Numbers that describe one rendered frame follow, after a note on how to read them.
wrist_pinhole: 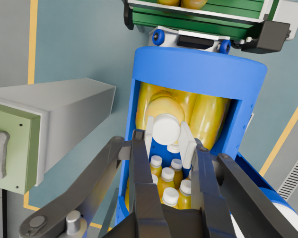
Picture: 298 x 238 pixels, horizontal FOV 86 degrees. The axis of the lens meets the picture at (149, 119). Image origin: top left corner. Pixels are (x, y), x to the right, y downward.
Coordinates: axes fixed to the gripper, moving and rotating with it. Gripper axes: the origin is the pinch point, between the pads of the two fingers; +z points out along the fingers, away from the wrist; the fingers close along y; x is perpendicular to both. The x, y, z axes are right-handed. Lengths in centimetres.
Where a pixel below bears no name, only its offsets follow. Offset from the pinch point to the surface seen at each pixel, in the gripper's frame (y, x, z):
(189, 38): 3.9, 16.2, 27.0
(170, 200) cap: 5.6, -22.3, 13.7
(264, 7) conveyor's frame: 27, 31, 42
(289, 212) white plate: 50, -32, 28
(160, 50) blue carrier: -2.5, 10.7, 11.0
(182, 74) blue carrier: 1.6, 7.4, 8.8
